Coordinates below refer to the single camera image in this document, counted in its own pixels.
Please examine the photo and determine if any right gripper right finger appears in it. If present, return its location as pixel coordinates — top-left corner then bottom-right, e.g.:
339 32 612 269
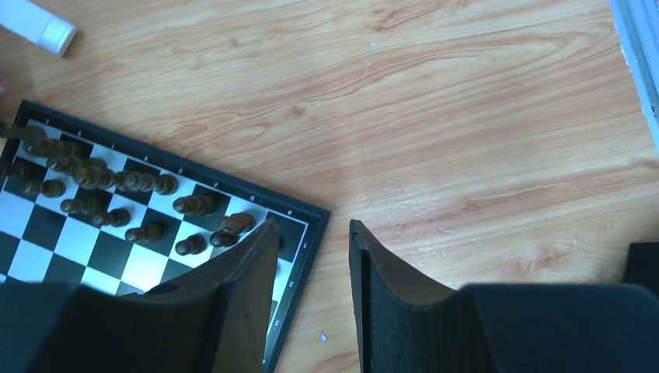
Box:
349 220 658 372

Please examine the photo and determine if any dark queen piece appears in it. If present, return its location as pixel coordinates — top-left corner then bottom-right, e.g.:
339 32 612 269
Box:
113 171 179 195

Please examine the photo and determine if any dark bishop piece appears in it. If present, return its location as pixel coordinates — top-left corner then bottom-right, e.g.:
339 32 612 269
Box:
173 195 217 216

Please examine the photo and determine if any dark knight piece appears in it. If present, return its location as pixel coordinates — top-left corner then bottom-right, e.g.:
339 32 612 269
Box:
218 212 256 236

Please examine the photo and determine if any black white chess board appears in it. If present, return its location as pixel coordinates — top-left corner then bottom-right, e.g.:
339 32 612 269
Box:
1 100 330 372

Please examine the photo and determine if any white metal clothes rack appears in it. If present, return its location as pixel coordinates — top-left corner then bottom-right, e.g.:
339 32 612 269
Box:
1 0 78 58

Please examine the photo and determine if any dark pawn piece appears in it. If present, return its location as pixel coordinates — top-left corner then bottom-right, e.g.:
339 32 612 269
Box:
174 234 207 256

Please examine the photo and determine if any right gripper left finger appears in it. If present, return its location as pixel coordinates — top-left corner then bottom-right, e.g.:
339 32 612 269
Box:
1 220 279 372

